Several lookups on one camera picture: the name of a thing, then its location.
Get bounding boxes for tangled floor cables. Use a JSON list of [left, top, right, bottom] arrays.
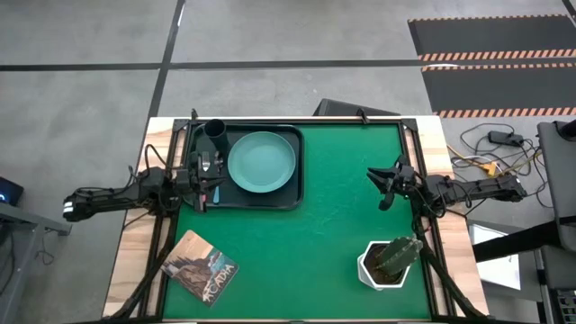
[[447, 121, 554, 211]]

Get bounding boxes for green cactus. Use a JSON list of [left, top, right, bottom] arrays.
[[373, 234, 424, 278]]

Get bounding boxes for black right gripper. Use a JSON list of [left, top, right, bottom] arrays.
[[365, 162, 419, 212]]

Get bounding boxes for black plastic tray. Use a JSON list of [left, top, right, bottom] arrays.
[[182, 119, 306, 212]]

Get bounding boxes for black power adapter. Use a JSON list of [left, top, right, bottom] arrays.
[[488, 130, 525, 147]]

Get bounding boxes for keyboard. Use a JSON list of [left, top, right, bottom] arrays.
[[555, 290, 576, 324]]

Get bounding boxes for white paper sheet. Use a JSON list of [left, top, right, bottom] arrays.
[[470, 223, 522, 292]]

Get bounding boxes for spoon with blue handle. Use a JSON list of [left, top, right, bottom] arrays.
[[211, 151, 225, 206]]

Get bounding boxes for black cup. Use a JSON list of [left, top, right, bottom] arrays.
[[203, 118, 231, 152]]

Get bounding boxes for black device with blue light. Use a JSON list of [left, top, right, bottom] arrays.
[[0, 176, 24, 207]]

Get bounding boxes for wooden Acadia picture board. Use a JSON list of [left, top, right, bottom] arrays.
[[160, 229, 240, 309]]

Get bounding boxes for black floor mat striped edge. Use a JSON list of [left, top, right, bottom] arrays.
[[420, 62, 576, 119], [407, 14, 576, 63]]

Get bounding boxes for grey side desk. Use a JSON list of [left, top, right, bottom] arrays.
[[536, 119, 576, 253]]

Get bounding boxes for black box behind table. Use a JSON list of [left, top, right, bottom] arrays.
[[313, 98, 401, 117]]

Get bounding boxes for black table frame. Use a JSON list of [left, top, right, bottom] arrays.
[[107, 107, 490, 324]]

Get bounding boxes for white plant pot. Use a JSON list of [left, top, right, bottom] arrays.
[[356, 240, 413, 292]]

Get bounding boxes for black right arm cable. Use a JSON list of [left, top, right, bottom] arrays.
[[407, 184, 487, 218]]

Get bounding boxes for yellow cable with plug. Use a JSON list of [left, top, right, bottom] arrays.
[[447, 143, 544, 179]]

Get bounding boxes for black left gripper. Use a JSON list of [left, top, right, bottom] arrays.
[[175, 165, 227, 214]]

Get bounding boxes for grey metal desk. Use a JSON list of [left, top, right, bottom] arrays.
[[0, 202, 73, 324]]

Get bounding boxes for black desk beam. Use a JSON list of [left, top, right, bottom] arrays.
[[472, 220, 560, 263]]

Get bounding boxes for green table mat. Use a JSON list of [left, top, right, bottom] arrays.
[[161, 121, 432, 320]]

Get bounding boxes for green plate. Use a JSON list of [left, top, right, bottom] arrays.
[[227, 130, 297, 194]]

